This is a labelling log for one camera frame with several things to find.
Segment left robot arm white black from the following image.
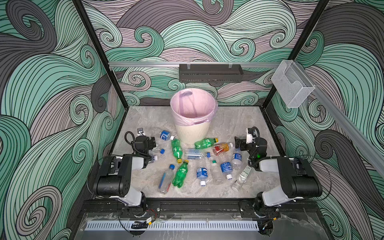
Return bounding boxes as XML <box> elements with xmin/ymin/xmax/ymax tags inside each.
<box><xmin>93</xmin><ymin>135</ymin><xmax>156</xmax><ymax>208</ymax></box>

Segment green soda bottle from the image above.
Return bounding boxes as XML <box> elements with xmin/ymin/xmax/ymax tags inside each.
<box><xmin>194</xmin><ymin>138</ymin><xmax>219</xmax><ymax>149</ymax></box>
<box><xmin>172</xmin><ymin>160</ymin><xmax>189</xmax><ymax>188</ymax></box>
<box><xmin>171</xmin><ymin>138</ymin><xmax>183</xmax><ymax>164</ymax></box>

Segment black wall-mounted tray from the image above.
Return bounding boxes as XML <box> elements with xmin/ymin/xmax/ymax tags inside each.
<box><xmin>179</xmin><ymin>64</ymin><xmax>244</xmax><ymax>84</ymax></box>

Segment clear bottle pale blue label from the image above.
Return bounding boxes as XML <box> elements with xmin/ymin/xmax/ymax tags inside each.
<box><xmin>184</xmin><ymin>148</ymin><xmax>211</xmax><ymax>160</ymax></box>

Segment aluminium rail back wall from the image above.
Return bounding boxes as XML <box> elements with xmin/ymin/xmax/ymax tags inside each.
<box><xmin>108</xmin><ymin>61</ymin><xmax>280</xmax><ymax>68</ymax></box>

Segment red orange drink bottle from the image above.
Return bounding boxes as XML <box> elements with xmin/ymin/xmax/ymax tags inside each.
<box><xmin>213</xmin><ymin>143</ymin><xmax>234</xmax><ymax>156</ymax></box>

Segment cream ribbed waste bin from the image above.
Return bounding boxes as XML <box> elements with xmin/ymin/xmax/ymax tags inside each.
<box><xmin>176</xmin><ymin>122</ymin><xmax>211</xmax><ymax>145</ymax></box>

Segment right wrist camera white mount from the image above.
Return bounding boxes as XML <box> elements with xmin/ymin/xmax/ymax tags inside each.
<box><xmin>246</xmin><ymin>128</ymin><xmax>254</xmax><ymax>144</ymax></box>

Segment white slotted cable duct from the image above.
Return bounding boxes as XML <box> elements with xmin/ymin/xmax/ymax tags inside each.
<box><xmin>85</xmin><ymin>220</ymin><xmax>259</xmax><ymax>232</ymax></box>

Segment aluminium rail right wall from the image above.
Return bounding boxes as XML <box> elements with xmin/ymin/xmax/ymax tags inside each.
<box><xmin>299</xmin><ymin>65</ymin><xmax>384</xmax><ymax>175</ymax></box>

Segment clear acrylic wall holder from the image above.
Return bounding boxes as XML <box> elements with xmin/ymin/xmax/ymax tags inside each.
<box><xmin>272</xmin><ymin>60</ymin><xmax>315</xmax><ymax>109</ymax></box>

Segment clear crushed bottle green label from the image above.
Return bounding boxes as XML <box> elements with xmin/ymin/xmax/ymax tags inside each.
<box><xmin>232</xmin><ymin>166</ymin><xmax>253</xmax><ymax>192</ymax></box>

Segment clear bottle blue label white cap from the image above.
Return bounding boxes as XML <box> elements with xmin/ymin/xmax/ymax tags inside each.
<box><xmin>160</xmin><ymin>130</ymin><xmax>175</xmax><ymax>141</ymax></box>

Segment green soda bottle by bin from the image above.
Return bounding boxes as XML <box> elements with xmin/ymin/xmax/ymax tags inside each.
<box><xmin>194</xmin><ymin>138</ymin><xmax>219</xmax><ymax>149</ymax></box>

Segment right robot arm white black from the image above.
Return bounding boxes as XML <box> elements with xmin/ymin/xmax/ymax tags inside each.
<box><xmin>235</xmin><ymin>137</ymin><xmax>323</xmax><ymax>207</ymax></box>

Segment clear bottle green cap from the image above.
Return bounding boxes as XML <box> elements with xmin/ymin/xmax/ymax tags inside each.
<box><xmin>211</xmin><ymin>160</ymin><xmax>224</xmax><ymax>185</ymax></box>

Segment aluminium rail wall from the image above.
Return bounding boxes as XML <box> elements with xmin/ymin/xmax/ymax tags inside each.
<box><xmin>108</xmin><ymin>61</ymin><xmax>280</xmax><ymax>68</ymax></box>
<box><xmin>299</xmin><ymin>65</ymin><xmax>384</xmax><ymax>175</ymax></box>

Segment pink plastic bin liner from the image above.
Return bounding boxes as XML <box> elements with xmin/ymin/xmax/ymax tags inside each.
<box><xmin>170</xmin><ymin>88</ymin><xmax>218</xmax><ymax>127</ymax></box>

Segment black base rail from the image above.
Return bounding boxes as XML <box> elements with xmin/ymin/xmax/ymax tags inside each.
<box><xmin>81</xmin><ymin>198</ymin><xmax>319</xmax><ymax>219</ymax></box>

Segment clear bottle blue red insert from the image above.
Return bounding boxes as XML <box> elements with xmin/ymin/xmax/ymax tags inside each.
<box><xmin>158</xmin><ymin>164</ymin><xmax>175</xmax><ymax>194</ymax></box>

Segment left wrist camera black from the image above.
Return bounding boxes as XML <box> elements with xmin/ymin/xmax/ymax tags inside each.
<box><xmin>137</xmin><ymin>128</ymin><xmax>145</xmax><ymax>136</ymax></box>

